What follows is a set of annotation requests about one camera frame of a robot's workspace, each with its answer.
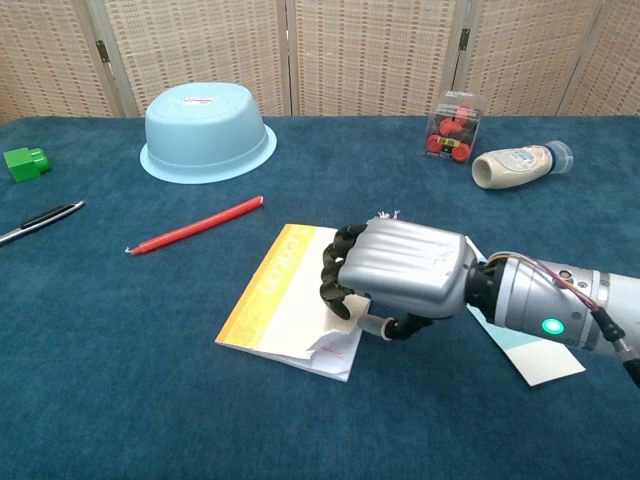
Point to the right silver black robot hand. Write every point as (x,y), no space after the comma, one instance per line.
(405,270)

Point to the light green tagged card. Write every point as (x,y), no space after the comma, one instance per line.
(540,362)

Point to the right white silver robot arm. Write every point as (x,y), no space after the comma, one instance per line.
(530,300)

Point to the clear box of red parts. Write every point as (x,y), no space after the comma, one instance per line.
(452,135)

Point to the beige squeeze bottle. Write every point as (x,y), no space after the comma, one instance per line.
(510,167)

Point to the black metal screen hinge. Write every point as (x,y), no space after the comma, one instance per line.
(102,51)
(464,39)

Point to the light blue plastic basin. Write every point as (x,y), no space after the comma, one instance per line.
(205,135)

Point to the dark blue table cloth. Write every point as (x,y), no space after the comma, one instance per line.
(150,375)

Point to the woven folding screen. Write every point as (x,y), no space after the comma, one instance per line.
(200,50)

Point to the black and silver pen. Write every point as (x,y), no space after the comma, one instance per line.
(45,216)

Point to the green toy building block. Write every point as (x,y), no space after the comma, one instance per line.
(22,165)

